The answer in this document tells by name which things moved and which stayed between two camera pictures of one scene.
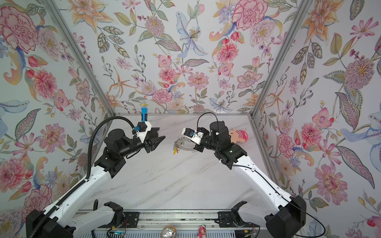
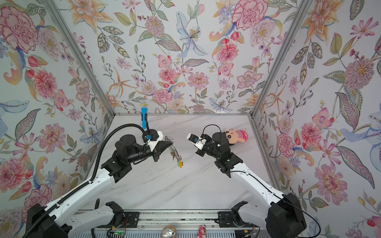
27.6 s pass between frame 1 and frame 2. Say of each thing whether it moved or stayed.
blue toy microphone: stayed
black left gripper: moved
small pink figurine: stayed
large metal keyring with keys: moved
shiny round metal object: stayed
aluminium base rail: stayed
